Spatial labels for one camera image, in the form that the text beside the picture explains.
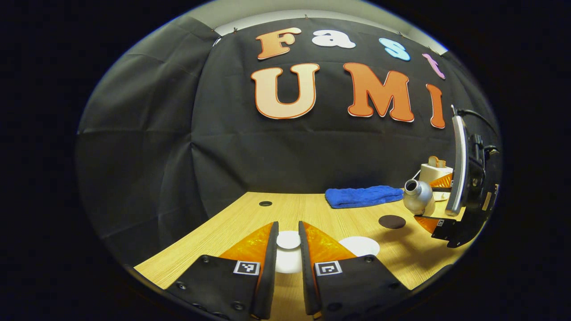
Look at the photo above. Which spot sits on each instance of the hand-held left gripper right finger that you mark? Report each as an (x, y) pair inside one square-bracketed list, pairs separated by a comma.
[(308, 276)]

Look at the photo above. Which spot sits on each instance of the white toaster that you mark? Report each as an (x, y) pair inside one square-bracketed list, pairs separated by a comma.
[(435, 174)]

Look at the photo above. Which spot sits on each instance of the dark round coaster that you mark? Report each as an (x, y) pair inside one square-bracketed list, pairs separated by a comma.
[(392, 222)]

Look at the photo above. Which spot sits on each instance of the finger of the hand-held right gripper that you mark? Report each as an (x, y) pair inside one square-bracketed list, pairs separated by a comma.
[(446, 229), (444, 182)]

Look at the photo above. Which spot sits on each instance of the black backdrop cloth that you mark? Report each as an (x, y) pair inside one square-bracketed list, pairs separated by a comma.
[(178, 142)]

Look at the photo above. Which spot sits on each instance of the toast bread slice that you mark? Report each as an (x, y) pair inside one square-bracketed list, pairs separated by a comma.
[(437, 162)]

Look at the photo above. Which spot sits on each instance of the silver printed water bottle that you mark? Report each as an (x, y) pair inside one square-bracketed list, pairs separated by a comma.
[(419, 196)]

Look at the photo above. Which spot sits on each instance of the blue folded towel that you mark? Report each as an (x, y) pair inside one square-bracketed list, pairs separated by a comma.
[(363, 196)]

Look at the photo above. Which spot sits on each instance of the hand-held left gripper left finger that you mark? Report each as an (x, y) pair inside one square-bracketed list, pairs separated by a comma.
[(267, 276)]

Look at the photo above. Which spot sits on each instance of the white teacup lid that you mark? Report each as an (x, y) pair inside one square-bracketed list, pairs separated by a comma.
[(287, 263)]

